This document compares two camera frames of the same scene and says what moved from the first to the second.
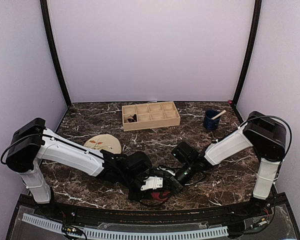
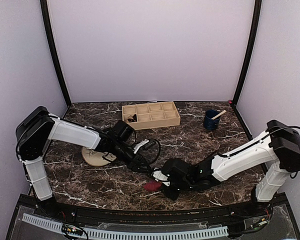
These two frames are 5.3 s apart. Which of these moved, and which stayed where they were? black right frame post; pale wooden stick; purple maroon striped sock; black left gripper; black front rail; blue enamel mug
Moved: black left gripper; purple maroon striped sock
Stayed: black front rail; black right frame post; blue enamel mug; pale wooden stick
